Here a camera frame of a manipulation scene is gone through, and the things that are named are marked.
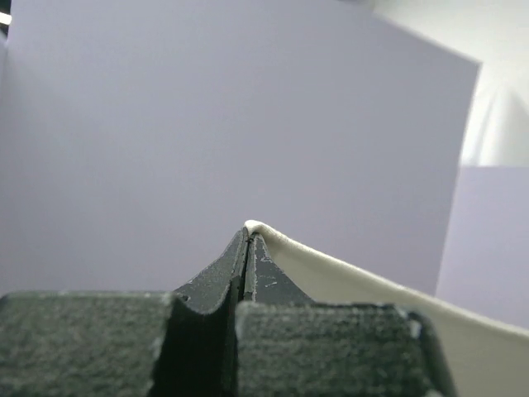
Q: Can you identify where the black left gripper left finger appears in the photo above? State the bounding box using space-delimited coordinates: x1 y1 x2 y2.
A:
1 230 248 396

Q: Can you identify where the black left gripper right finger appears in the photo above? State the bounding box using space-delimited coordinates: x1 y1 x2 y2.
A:
235 233 457 397

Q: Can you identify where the cream white t-shirt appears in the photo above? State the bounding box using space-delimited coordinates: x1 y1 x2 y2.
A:
243 218 529 397

